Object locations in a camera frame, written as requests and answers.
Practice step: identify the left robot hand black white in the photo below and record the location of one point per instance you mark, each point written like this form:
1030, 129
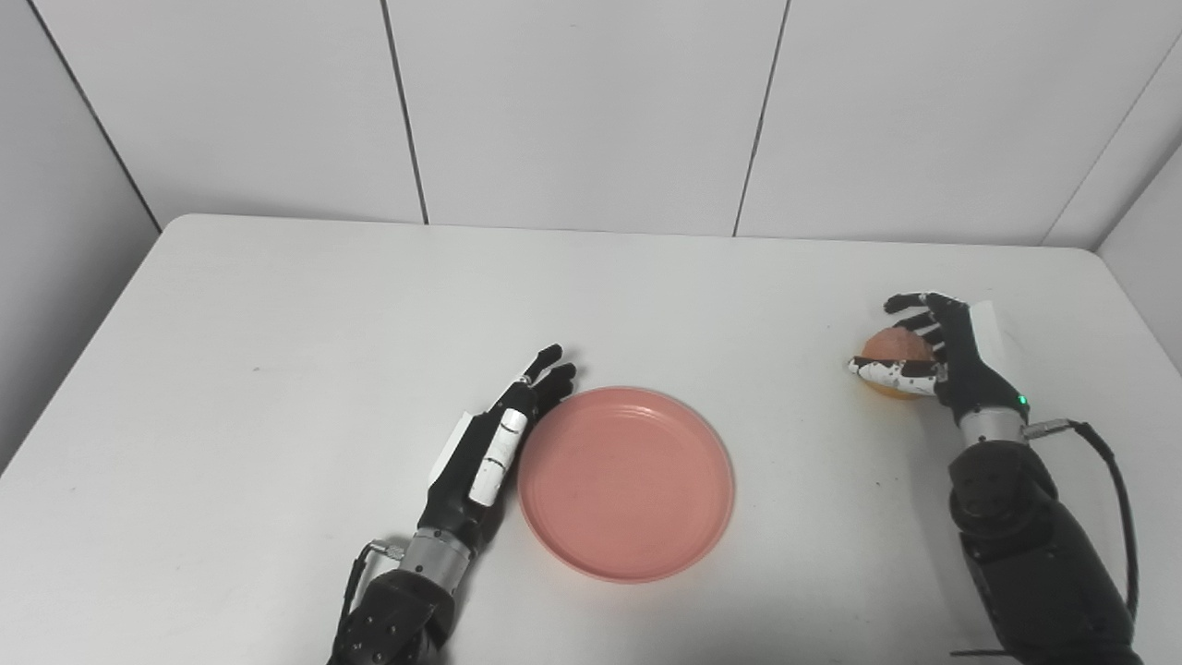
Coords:
485, 462

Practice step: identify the pink round plate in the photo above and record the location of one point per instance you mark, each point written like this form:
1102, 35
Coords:
626, 483

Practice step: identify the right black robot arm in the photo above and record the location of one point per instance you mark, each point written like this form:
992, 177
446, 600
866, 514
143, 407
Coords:
1030, 545

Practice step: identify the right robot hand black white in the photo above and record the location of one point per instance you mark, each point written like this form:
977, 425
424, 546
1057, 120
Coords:
942, 360

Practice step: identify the golden cream puff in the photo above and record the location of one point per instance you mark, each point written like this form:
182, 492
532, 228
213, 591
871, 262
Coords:
894, 349

